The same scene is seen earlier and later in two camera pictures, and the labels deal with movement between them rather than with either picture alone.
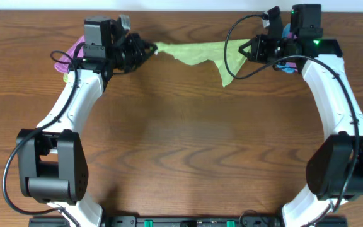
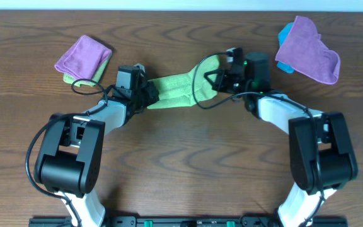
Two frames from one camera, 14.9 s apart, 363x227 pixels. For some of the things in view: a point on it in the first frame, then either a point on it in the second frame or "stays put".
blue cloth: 286,30 stays put
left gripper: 134,50 -> 147,93
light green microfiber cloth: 200,52 -> 184,89
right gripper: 258,55 -> 218,84
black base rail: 186,221 stays put
